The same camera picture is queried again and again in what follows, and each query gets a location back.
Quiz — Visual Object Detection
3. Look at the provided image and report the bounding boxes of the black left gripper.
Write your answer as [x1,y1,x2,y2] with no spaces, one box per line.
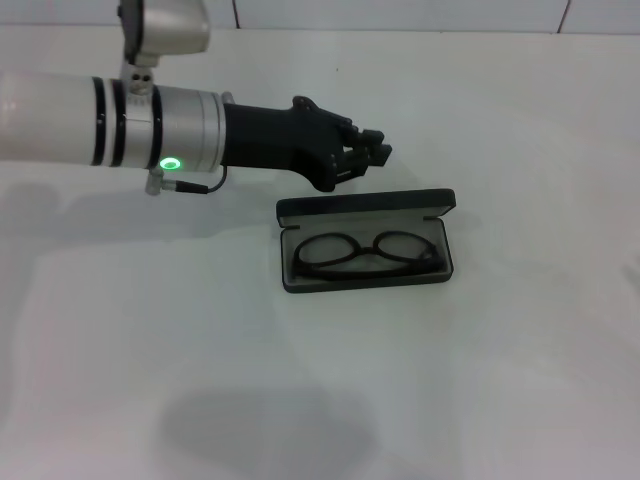
[222,94,395,193]

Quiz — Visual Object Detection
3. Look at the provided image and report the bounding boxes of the black glasses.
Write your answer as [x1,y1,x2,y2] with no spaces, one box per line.
[293,229,444,282]

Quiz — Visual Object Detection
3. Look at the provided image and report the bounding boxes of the black glasses case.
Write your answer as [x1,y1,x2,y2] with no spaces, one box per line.
[275,188,457,295]

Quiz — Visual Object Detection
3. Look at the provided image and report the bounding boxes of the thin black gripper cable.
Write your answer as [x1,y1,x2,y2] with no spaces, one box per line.
[163,164,230,196]

